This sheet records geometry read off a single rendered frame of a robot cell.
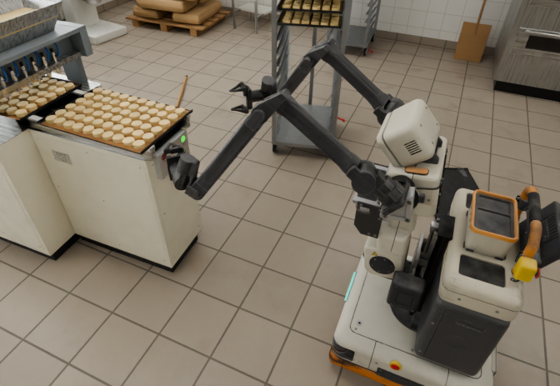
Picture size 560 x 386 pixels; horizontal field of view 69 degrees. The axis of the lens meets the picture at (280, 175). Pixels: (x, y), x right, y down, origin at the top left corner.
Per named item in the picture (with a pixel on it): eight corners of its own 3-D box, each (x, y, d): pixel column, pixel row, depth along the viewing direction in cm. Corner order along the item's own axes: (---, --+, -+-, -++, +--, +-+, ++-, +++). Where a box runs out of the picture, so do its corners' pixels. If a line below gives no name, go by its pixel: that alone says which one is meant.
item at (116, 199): (77, 243, 252) (22, 118, 196) (114, 208, 277) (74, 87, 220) (174, 278, 232) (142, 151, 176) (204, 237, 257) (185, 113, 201)
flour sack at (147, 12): (158, 21, 539) (157, 9, 529) (132, 17, 550) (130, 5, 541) (187, 6, 591) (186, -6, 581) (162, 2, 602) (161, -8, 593)
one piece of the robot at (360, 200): (400, 198, 174) (411, 158, 161) (387, 243, 154) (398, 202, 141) (363, 188, 179) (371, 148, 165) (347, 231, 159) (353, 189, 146)
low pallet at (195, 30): (127, 25, 557) (125, 17, 550) (160, 8, 615) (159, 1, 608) (203, 37, 524) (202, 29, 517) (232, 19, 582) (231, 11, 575)
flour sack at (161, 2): (135, 8, 531) (132, -4, 521) (153, -1, 562) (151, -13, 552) (184, 14, 513) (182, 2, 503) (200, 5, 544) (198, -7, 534)
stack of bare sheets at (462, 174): (499, 228, 266) (501, 224, 264) (438, 227, 266) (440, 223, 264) (467, 171, 313) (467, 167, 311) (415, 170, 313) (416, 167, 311)
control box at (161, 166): (157, 178, 192) (151, 154, 183) (184, 151, 209) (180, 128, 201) (163, 180, 191) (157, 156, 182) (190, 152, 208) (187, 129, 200)
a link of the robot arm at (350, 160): (272, 84, 119) (280, 77, 127) (245, 117, 125) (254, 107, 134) (382, 183, 124) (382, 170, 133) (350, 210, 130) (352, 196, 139)
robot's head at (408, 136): (444, 127, 144) (422, 92, 140) (437, 159, 129) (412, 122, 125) (407, 142, 153) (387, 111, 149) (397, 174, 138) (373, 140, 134)
